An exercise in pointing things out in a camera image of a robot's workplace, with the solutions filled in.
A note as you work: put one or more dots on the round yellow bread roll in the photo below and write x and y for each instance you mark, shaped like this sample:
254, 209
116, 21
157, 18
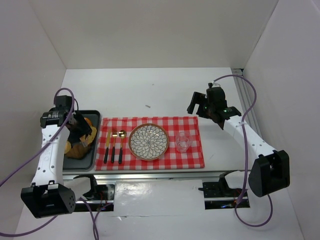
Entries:
68, 147

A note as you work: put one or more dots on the sliced herb bread piece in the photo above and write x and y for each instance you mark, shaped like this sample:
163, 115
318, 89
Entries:
92, 134

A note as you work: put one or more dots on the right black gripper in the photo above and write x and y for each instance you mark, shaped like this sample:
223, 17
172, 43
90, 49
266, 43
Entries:
200, 100

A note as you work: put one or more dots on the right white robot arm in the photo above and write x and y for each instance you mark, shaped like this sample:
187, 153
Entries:
269, 169

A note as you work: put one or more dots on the small orange bun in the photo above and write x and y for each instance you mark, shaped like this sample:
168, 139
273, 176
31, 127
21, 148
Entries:
88, 121

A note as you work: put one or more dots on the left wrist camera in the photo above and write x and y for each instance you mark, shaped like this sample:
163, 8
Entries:
63, 102

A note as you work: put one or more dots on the red white checkered cloth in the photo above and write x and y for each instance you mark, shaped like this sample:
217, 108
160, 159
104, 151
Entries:
193, 158

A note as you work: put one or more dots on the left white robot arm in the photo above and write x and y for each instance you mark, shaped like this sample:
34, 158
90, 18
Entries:
48, 195

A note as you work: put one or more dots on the gold fork black handle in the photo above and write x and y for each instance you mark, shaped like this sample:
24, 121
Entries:
114, 137

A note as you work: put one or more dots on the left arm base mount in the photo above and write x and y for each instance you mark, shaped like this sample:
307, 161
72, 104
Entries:
101, 196

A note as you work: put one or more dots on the gold spoon black handle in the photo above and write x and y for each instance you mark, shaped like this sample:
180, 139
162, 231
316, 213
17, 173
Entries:
122, 135

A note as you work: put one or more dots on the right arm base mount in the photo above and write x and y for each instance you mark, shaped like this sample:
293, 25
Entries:
218, 195

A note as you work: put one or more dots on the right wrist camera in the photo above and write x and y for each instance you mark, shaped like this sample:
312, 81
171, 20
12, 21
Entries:
216, 97

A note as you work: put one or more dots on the brown croissant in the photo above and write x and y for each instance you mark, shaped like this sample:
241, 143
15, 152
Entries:
78, 152

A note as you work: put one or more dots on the flower pattern ceramic plate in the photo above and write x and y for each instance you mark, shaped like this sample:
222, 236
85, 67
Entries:
148, 141

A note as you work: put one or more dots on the dark grey baking tray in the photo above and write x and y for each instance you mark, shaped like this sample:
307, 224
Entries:
85, 163

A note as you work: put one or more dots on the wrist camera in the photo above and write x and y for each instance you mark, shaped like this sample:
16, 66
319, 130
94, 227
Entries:
216, 97
63, 102

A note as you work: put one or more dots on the gold knife black handle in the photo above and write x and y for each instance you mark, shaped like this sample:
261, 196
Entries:
107, 143

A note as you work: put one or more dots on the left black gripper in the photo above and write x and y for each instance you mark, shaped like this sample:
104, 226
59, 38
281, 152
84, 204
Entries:
81, 129

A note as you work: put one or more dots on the aluminium table edge rail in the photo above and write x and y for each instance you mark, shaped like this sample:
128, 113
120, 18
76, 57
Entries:
108, 176

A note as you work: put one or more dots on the clear drinking glass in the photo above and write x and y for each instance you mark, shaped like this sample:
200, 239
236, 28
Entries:
183, 141

